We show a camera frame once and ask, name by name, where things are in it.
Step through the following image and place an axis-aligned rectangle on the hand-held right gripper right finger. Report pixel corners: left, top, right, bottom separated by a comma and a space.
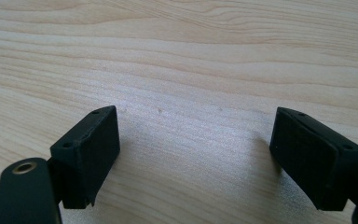
268, 106, 358, 212

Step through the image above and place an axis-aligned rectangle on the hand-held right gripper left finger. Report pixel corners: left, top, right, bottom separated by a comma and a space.
49, 105, 121, 210

